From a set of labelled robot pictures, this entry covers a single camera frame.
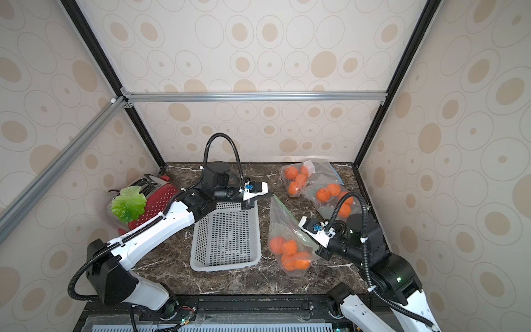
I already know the green zip-top bag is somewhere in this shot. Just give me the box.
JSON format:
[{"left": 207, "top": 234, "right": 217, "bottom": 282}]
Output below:
[{"left": 268, "top": 195, "right": 319, "bottom": 277}]

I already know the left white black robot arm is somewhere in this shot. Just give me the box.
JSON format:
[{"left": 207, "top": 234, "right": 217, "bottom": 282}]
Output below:
[{"left": 67, "top": 133, "right": 246, "bottom": 311}]

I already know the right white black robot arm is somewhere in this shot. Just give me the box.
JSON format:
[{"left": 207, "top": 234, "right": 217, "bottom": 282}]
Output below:
[{"left": 299, "top": 192, "right": 440, "bottom": 331}]

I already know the right green-edged zip-top bag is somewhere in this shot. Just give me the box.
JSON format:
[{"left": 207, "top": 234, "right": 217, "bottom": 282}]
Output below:
[{"left": 302, "top": 174, "right": 362, "bottom": 221}]

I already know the middle clear zip-top bag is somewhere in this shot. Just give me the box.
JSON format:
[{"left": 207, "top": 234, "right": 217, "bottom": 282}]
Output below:
[{"left": 280, "top": 159, "right": 343, "bottom": 198}]

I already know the white perforated plastic basket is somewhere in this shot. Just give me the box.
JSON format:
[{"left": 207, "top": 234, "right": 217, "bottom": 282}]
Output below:
[{"left": 190, "top": 202, "right": 261, "bottom": 272}]

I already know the red dotted toaster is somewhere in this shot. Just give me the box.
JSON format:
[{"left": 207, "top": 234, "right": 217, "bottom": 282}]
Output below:
[{"left": 105, "top": 174, "right": 178, "bottom": 235}]

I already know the green plastic leaf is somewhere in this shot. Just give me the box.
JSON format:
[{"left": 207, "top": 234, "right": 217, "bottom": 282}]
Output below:
[{"left": 111, "top": 185, "right": 147, "bottom": 224}]

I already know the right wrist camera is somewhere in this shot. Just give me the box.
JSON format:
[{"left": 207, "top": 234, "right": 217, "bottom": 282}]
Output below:
[{"left": 298, "top": 217, "right": 336, "bottom": 248}]

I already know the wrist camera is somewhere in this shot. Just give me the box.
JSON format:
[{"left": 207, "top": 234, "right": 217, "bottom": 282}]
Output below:
[
  {"left": 298, "top": 217, "right": 336, "bottom": 248},
  {"left": 243, "top": 181, "right": 269, "bottom": 201}
]

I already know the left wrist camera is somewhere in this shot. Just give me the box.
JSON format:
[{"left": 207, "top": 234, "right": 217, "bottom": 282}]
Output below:
[{"left": 243, "top": 181, "right": 269, "bottom": 201}]

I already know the horizontal aluminium rail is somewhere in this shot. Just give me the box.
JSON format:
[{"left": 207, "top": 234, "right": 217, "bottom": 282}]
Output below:
[{"left": 114, "top": 91, "right": 387, "bottom": 104}]

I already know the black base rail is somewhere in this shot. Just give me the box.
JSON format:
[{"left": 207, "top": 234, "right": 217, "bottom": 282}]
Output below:
[{"left": 73, "top": 292, "right": 432, "bottom": 332}]

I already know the diagonal aluminium rail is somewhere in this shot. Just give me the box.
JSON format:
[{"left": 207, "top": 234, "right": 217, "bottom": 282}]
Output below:
[{"left": 1, "top": 96, "right": 125, "bottom": 242}]

